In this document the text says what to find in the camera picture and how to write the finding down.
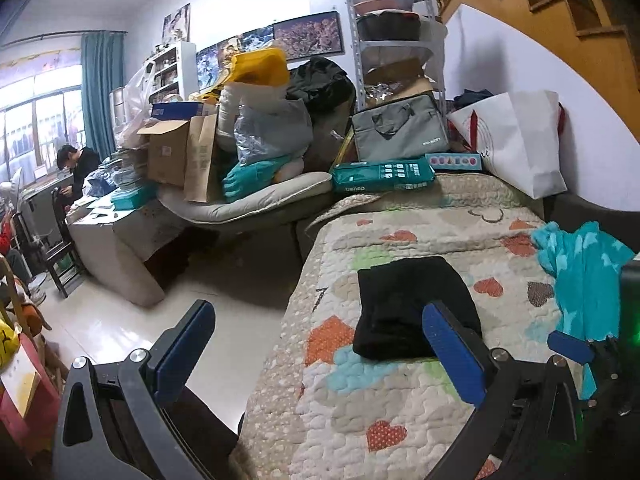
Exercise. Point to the white metal shelf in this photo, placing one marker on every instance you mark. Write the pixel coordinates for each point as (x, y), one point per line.
(352, 35)

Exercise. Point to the large transparent plastic bag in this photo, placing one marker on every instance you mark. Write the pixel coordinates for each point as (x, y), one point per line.
(132, 110)

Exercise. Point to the heart pattern quilt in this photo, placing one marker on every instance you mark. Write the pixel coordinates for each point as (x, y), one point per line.
(350, 410)

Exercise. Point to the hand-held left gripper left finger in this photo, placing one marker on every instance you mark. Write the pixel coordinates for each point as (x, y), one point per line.
(185, 355)

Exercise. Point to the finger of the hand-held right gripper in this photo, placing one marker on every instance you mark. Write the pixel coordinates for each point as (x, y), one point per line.
(570, 346)

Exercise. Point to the teal star fleece blanket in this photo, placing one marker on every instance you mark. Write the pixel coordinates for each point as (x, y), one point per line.
(585, 270)

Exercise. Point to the yellow toy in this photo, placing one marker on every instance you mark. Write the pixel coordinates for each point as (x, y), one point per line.
(7, 345)

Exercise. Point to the green paper pack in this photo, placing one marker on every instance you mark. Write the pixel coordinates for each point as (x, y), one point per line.
(380, 175)

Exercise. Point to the grey covered table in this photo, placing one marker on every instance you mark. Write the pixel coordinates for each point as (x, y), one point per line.
(110, 245)

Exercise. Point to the black round basket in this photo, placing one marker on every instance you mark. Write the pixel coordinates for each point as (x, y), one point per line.
(387, 26)

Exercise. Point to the white paper shopping bag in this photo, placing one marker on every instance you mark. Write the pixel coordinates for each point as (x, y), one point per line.
(520, 145)

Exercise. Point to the blue box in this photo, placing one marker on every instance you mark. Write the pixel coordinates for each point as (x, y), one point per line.
(180, 110)

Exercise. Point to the small wall poster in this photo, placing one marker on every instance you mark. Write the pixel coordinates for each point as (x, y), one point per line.
(176, 22)

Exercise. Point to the black bag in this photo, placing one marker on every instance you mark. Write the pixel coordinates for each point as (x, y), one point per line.
(320, 85)

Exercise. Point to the clear plastic bag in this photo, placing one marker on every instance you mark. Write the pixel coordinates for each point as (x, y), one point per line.
(270, 130)

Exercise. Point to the cardboard box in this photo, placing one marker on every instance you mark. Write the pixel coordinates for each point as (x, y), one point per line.
(165, 155)

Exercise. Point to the brown paper bag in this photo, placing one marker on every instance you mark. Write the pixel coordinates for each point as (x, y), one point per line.
(200, 160)

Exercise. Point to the black pants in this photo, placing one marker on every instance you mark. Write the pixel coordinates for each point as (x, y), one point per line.
(400, 305)

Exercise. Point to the wooden staircase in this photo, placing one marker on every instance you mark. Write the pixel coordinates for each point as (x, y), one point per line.
(550, 10)

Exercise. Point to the white bundle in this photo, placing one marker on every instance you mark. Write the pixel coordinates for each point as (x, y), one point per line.
(250, 92)

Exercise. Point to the teal box with shapes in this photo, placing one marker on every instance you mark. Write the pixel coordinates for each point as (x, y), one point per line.
(452, 161)

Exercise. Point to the grey laptop bag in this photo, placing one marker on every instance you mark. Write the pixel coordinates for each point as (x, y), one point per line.
(400, 140)

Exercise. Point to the flower wall poster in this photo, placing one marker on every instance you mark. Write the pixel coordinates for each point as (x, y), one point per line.
(307, 35)

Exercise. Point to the window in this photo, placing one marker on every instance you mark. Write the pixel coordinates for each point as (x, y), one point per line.
(45, 120)

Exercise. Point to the cardboard piece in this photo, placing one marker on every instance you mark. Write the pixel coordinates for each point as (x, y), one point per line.
(395, 70)

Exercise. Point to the red box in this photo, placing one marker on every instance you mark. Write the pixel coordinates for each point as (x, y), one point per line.
(30, 410)

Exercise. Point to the yellow bag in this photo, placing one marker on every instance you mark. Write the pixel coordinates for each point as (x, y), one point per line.
(260, 67)

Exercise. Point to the landscape wall poster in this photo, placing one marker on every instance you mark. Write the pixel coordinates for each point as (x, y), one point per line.
(220, 57)

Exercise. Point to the teal curtain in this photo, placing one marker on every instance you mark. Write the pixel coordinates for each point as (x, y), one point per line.
(100, 90)

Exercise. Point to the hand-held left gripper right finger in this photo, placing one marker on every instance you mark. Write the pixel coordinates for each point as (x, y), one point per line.
(450, 360)

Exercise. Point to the dark wooden chair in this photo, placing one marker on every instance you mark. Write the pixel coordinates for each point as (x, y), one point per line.
(62, 255)

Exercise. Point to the teal tissue pack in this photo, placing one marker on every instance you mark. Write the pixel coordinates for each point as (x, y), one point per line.
(132, 195)

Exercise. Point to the curtain rod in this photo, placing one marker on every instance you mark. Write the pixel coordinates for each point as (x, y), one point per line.
(60, 35)

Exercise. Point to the dark grey sofa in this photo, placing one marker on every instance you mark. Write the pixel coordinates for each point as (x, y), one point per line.
(590, 210)

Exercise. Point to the white cabinet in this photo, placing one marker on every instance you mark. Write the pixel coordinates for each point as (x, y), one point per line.
(187, 70)

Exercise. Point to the beige cushion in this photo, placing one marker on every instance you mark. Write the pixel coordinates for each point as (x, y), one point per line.
(260, 205)

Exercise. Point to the teal cloth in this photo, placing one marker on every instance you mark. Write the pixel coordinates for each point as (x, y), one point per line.
(250, 180)

